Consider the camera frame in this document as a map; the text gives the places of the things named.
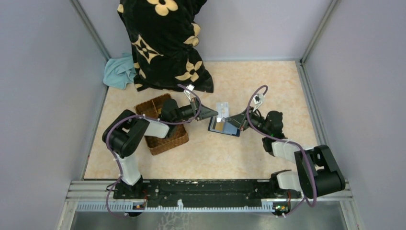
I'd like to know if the brown woven divided basket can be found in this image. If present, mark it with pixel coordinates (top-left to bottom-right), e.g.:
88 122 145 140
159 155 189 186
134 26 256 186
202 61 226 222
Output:
135 93 189 155

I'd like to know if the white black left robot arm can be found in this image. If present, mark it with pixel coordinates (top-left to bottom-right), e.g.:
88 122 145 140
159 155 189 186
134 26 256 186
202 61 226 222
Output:
102 97 218 192

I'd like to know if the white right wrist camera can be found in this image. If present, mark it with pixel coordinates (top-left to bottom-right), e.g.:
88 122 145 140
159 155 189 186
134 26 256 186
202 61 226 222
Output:
253 93 265 112

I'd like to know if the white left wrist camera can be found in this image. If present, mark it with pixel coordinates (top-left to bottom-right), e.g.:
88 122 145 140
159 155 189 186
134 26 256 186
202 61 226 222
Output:
183 84 195 102

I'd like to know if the white card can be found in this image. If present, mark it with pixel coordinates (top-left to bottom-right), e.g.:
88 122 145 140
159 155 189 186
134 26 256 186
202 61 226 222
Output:
216 102 229 122

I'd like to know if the black floral blanket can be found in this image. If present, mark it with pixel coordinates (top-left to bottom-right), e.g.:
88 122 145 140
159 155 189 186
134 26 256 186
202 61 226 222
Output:
117 0 214 93

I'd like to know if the navy blue card holder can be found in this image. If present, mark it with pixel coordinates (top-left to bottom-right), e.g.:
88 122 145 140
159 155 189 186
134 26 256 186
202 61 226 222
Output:
208 116 240 137

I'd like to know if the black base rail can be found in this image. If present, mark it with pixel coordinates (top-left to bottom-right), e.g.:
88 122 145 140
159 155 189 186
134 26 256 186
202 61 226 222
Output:
113 179 302 199

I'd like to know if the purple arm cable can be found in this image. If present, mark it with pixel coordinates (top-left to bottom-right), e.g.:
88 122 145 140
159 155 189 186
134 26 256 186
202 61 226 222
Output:
245 85 318 217
105 83 203 219

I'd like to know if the gold card with stripe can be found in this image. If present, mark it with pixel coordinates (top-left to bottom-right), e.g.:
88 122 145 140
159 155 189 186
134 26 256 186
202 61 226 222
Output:
211 119 225 133

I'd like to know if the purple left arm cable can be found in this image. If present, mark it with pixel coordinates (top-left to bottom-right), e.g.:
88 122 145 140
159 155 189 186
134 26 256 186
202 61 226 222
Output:
105 83 203 219

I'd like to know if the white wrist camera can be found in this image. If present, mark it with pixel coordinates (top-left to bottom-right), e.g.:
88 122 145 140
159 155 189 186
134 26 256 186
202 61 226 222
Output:
253 93 265 112
183 84 195 102

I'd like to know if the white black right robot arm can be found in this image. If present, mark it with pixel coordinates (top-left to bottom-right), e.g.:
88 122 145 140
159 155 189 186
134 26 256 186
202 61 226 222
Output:
225 107 346 199

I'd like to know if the light blue cloth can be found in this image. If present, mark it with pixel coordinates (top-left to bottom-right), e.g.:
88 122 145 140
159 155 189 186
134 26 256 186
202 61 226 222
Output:
102 53 135 90

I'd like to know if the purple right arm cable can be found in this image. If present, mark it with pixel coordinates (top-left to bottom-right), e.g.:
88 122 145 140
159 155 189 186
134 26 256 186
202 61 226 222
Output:
245 85 318 217

